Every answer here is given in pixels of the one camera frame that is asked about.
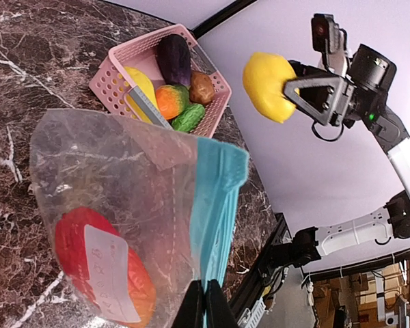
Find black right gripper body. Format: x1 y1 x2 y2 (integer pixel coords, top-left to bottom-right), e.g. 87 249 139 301
293 44 397 128

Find black right corner frame post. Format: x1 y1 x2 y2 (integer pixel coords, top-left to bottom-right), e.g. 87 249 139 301
191 0 256 39

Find white slotted cable duct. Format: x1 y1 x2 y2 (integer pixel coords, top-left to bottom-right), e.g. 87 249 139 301
238 297 267 328

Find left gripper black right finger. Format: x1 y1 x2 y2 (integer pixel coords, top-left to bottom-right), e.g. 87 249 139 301
205 279 238 328

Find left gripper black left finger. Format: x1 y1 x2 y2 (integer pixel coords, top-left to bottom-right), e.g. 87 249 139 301
174 280 204 328

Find yellow toy fruit front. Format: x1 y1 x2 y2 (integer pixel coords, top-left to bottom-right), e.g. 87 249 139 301
243 52 297 124

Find pink perforated plastic basket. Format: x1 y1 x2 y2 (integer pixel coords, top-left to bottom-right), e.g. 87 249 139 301
88 23 233 139

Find cardboard boxes in background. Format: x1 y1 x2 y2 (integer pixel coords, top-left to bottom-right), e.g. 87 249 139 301
310 260 410 327

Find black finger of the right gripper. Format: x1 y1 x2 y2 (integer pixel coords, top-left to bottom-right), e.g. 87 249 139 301
284 74 344 126

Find green orange toy mango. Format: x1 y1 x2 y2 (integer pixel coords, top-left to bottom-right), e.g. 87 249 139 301
156 84 189 120

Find dark purple toy fruit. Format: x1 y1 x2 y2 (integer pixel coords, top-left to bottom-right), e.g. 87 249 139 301
156 34 191 87

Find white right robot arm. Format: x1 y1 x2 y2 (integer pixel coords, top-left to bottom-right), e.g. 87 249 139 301
282 42 410 232

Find red orange toy mango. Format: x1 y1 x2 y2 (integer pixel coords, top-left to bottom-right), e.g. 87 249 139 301
54 207 156 327

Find brown toy potato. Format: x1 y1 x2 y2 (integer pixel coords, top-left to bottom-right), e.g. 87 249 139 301
189 70 215 106

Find black front frame rail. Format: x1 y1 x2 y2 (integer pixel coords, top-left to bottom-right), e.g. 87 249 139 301
229 213 293 322

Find clear zip bag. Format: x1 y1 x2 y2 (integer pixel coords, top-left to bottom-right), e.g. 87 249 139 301
30 109 249 327

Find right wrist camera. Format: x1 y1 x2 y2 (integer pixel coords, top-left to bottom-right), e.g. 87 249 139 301
311 14 351 77

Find yellow toy banana piece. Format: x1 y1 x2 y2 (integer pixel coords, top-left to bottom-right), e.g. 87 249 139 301
124 66 162 125

